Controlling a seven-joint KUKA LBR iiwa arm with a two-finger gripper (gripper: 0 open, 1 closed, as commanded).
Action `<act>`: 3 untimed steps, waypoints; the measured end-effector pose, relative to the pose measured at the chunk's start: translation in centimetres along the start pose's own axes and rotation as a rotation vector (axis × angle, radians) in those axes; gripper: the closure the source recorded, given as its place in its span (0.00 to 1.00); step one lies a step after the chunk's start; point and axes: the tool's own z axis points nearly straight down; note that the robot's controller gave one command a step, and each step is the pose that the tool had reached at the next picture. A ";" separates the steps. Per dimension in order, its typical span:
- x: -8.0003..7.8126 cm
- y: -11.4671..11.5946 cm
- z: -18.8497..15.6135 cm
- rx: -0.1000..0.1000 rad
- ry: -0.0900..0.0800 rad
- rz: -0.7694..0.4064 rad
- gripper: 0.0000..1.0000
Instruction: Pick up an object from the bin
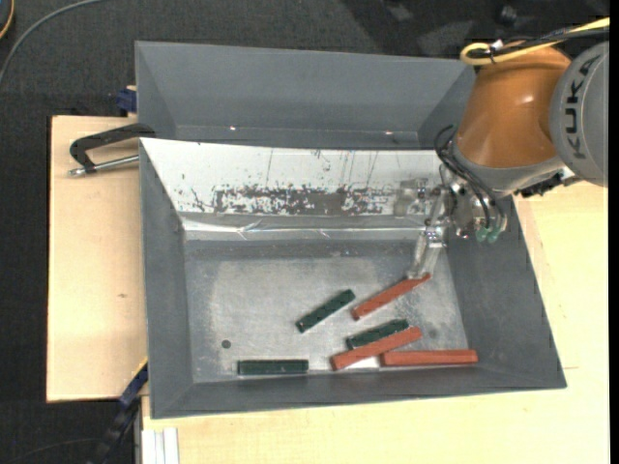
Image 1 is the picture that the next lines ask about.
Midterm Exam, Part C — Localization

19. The dark green flat block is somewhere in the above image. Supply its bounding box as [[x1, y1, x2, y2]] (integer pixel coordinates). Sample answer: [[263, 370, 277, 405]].
[[295, 288, 357, 334], [237, 359, 310, 377], [345, 318, 411, 351]]

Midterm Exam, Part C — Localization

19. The pale wood board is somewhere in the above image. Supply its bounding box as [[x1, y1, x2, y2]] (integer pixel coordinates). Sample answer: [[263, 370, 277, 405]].
[[46, 115, 149, 403]]

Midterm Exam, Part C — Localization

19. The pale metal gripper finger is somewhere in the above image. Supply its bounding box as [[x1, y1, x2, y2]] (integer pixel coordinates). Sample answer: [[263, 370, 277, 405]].
[[419, 234, 447, 280], [406, 231, 437, 280]]

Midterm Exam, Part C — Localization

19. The grey metal bin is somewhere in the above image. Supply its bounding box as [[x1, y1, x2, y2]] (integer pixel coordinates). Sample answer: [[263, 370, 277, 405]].
[[133, 40, 568, 420]]

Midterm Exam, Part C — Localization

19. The red-brown flat block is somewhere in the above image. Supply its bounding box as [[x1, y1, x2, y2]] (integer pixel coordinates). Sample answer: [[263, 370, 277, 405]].
[[379, 349, 480, 368], [330, 326, 424, 372], [350, 273, 432, 322]]

